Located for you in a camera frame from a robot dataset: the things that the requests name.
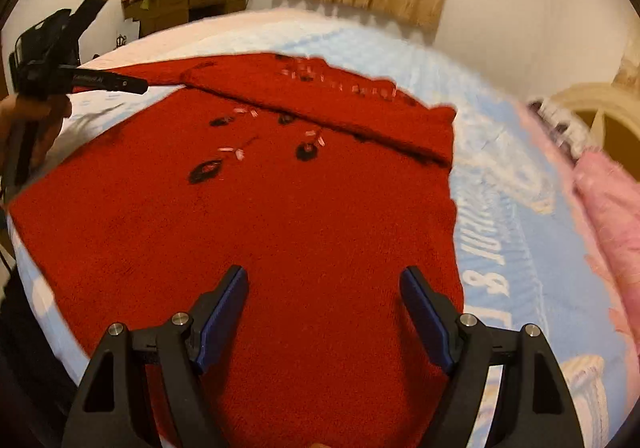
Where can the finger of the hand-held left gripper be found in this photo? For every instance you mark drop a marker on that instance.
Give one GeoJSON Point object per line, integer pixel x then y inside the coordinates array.
{"type": "Point", "coordinates": [90, 13]}
{"type": "Point", "coordinates": [110, 82]}

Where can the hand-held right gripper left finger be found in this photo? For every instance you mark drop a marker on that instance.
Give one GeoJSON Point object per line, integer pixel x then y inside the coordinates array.
{"type": "Point", "coordinates": [225, 318]}

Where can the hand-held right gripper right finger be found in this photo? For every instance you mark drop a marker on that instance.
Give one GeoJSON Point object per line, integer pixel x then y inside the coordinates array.
{"type": "Point", "coordinates": [425, 323]}

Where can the red knitted sweater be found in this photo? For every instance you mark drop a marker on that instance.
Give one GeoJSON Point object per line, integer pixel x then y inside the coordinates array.
{"type": "Point", "coordinates": [300, 228]}

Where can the person's left hand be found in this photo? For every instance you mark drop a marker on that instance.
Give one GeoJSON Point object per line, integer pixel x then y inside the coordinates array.
{"type": "Point", "coordinates": [50, 123]}

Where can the light blue printed blanket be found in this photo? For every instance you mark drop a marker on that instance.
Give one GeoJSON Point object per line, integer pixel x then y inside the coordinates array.
{"type": "Point", "coordinates": [500, 238]}

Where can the pink fluffy blanket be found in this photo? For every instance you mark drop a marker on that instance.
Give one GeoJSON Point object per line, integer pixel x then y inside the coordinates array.
{"type": "Point", "coordinates": [610, 208]}

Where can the patterned pillow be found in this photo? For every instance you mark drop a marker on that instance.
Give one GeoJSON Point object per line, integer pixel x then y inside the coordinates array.
{"type": "Point", "coordinates": [560, 125]}

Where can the cream wooden headboard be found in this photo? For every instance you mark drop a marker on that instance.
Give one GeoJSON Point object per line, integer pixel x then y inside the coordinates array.
{"type": "Point", "coordinates": [590, 95]}

